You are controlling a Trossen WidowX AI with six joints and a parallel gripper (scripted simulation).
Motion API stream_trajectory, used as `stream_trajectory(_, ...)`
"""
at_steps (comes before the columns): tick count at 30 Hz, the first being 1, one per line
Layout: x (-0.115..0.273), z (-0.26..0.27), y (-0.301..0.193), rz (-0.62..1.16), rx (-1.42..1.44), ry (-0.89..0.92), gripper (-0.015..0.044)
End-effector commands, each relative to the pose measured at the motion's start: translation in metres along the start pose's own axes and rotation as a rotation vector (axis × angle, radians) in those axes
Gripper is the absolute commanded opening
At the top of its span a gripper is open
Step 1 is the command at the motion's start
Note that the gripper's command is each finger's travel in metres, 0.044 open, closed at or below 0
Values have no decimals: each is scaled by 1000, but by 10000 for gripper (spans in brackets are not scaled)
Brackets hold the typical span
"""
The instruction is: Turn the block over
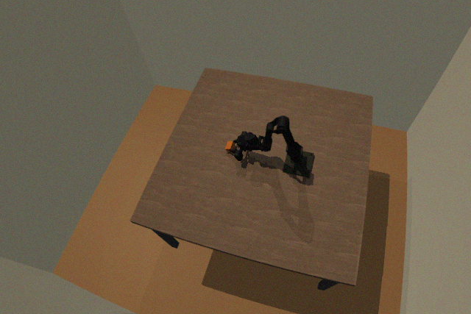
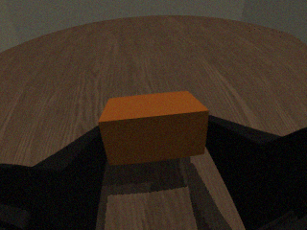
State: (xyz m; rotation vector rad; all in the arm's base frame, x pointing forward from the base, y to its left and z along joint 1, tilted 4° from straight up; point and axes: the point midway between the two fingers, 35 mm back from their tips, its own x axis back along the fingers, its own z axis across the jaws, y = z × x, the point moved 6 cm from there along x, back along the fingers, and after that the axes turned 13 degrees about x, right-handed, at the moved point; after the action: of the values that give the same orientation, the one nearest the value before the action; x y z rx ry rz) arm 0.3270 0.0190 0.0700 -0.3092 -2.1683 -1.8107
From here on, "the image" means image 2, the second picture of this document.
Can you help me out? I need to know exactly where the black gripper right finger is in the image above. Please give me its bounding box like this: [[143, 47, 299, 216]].
[[206, 115, 307, 230]]

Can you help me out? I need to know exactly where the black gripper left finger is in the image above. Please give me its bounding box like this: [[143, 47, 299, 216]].
[[0, 126, 107, 230]]

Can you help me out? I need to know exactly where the orange block with black square face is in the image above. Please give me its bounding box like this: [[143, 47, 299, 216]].
[[99, 91, 210, 166]]

